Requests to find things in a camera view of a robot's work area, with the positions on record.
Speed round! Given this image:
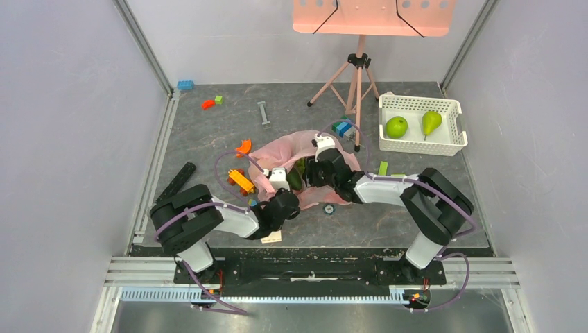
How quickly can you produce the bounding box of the green fake fruit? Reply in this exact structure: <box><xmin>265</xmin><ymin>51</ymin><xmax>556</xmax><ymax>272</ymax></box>
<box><xmin>294</xmin><ymin>157</ymin><xmax>306</xmax><ymax>176</ymax></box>

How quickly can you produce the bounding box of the dark green fake avocado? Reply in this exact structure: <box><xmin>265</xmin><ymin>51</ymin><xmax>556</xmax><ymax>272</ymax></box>
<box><xmin>286</xmin><ymin>168</ymin><xmax>303</xmax><ymax>191</ymax></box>

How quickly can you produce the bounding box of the pink plastic bag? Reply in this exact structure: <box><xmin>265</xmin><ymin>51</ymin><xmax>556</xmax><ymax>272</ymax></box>
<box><xmin>248</xmin><ymin>130</ymin><xmax>347</xmax><ymax>210</ymax></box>

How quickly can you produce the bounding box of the green fake apple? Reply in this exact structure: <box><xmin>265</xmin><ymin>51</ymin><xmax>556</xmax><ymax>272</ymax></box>
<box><xmin>383</xmin><ymin>116</ymin><xmax>408</xmax><ymax>139</ymax></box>

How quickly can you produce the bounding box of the green fake pear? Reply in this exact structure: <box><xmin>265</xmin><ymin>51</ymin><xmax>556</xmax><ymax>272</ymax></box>
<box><xmin>422</xmin><ymin>111</ymin><xmax>443</xmax><ymax>140</ymax></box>

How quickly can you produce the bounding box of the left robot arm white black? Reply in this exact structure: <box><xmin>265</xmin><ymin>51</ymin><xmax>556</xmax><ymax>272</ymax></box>
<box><xmin>150</xmin><ymin>184</ymin><xmax>300</xmax><ymax>283</ymax></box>

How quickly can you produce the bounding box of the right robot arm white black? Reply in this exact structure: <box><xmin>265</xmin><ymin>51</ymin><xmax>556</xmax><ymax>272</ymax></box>
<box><xmin>303</xmin><ymin>148</ymin><xmax>476</xmax><ymax>283</ymax></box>

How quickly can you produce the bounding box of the cream white toy brick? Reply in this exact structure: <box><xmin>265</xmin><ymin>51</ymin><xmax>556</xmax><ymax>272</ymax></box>
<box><xmin>261</xmin><ymin>230</ymin><xmax>282</xmax><ymax>244</ymax></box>

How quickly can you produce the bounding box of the yellow orange toy car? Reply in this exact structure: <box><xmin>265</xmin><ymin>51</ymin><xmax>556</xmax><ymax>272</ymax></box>
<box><xmin>227</xmin><ymin>169</ymin><xmax>255</xmax><ymax>196</ymax></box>

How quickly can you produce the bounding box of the green blue grey brick stack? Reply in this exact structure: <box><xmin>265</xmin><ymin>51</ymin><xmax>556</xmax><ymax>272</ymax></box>
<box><xmin>331</xmin><ymin>121</ymin><xmax>356</xmax><ymax>141</ymax></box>

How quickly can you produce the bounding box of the long light green brick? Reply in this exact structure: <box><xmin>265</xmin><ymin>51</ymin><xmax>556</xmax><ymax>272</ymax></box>
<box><xmin>377</xmin><ymin>161</ymin><xmax>388</xmax><ymax>176</ymax></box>

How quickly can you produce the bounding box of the orange curved toy piece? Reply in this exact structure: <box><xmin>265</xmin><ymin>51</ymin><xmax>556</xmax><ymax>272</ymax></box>
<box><xmin>235</xmin><ymin>139</ymin><xmax>252</xmax><ymax>158</ymax></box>

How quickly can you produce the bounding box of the white plastic basket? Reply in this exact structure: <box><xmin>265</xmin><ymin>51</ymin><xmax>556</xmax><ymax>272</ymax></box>
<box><xmin>379</xmin><ymin>92</ymin><xmax>468</xmax><ymax>156</ymax></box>

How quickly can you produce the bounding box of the grey toy bar piece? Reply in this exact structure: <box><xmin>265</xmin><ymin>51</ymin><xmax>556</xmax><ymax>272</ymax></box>
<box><xmin>257</xmin><ymin>101</ymin><xmax>271</xmax><ymax>129</ymax></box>

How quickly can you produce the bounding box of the red arch toy brick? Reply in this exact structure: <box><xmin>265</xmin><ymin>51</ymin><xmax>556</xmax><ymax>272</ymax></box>
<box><xmin>201</xmin><ymin>100</ymin><xmax>216</xmax><ymax>110</ymax></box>

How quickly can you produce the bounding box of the pink music stand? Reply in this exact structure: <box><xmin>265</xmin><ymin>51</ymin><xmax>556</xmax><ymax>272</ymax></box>
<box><xmin>292</xmin><ymin>0</ymin><xmax>456</xmax><ymax>125</ymax></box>

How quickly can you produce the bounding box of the blue toy brick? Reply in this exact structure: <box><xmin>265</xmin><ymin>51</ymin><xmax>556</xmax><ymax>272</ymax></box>
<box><xmin>176</xmin><ymin>80</ymin><xmax>194</xmax><ymax>91</ymax></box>

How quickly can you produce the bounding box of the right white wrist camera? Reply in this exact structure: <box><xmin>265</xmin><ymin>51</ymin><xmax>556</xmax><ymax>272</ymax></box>
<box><xmin>311</xmin><ymin>134</ymin><xmax>336</xmax><ymax>162</ymax></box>

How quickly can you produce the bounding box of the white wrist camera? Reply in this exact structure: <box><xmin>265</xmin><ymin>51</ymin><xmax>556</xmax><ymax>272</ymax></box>
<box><xmin>263</xmin><ymin>166</ymin><xmax>291</xmax><ymax>191</ymax></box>
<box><xmin>311</xmin><ymin>134</ymin><xmax>336</xmax><ymax>162</ymax></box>

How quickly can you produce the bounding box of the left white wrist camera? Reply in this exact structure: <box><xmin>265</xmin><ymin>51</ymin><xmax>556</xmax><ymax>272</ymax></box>
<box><xmin>263</xmin><ymin>166</ymin><xmax>291</xmax><ymax>191</ymax></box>

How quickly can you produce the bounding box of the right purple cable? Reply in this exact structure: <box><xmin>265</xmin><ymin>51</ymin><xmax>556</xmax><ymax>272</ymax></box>
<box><xmin>317</xmin><ymin>119</ymin><xmax>480</xmax><ymax>314</ymax></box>

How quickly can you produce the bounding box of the purple cable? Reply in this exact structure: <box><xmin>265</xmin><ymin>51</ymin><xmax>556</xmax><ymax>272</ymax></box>
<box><xmin>153</xmin><ymin>151</ymin><xmax>268</xmax><ymax>316</ymax></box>
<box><xmin>317</xmin><ymin>119</ymin><xmax>480</xmax><ymax>314</ymax></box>

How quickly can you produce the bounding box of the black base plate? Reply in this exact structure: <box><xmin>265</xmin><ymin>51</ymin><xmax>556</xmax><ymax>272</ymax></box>
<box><xmin>196</xmin><ymin>248</ymin><xmax>447</xmax><ymax>297</ymax></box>

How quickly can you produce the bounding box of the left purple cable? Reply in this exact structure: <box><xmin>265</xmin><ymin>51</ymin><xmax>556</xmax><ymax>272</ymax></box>
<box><xmin>153</xmin><ymin>151</ymin><xmax>268</xmax><ymax>316</ymax></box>

